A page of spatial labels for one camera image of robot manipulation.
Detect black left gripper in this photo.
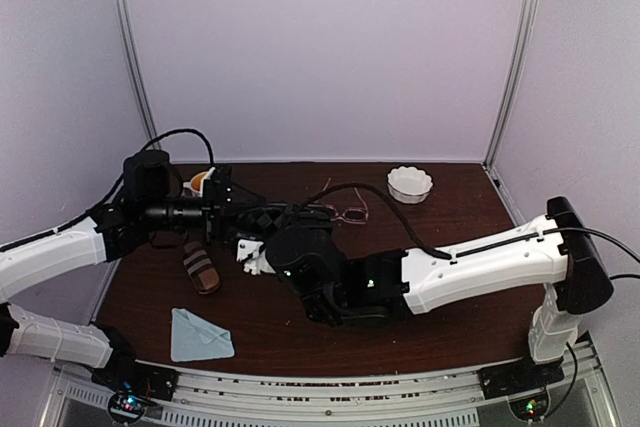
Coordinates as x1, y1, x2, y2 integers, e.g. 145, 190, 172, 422
142, 176, 267, 249

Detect brown plaid glasses case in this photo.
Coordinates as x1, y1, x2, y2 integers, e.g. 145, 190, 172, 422
182, 241, 221, 295

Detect light blue cloth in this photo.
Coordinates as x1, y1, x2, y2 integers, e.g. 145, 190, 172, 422
170, 308, 235, 362

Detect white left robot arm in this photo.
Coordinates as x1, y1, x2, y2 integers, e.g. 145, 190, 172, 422
1, 150, 213, 391

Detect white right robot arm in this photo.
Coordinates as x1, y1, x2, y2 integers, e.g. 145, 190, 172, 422
236, 197, 614, 389

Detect white floral mug yellow inside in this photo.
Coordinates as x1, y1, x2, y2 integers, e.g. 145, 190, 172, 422
182, 167, 215, 198

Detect white fluted ceramic bowl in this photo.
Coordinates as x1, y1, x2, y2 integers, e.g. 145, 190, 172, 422
387, 166, 434, 205

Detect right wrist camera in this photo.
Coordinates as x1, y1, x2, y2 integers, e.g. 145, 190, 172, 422
236, 239, 275, 276

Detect pink frame sunglasses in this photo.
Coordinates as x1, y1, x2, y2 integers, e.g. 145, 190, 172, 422
322, 188, 369, 225

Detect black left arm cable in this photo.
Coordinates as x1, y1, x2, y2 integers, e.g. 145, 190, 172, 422
54, 129, 215, 233

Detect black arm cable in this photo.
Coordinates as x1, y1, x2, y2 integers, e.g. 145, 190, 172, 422
294, 182, 451, 261
54, 129, 215, 233

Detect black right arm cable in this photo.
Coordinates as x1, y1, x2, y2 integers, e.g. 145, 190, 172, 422
294, 182, 451, 261

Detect front aluminium rail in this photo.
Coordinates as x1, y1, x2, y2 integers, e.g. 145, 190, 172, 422
49, 359, 621, 427

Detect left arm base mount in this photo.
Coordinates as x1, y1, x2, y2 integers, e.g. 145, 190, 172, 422
90, 362, 179, 426

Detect left aluminium frame post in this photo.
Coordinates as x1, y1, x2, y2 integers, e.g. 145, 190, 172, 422
114, 0, 161, 150

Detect aluminium frame post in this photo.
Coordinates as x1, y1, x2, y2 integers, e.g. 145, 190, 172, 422
481, 0, 546, 169
114, 0, 161, 150

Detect right aluminium frame post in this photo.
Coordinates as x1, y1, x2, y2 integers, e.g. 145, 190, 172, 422
481, 0, 546, 169

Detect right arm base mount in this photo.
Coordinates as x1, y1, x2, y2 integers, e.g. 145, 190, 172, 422
478, 358, 565, 424

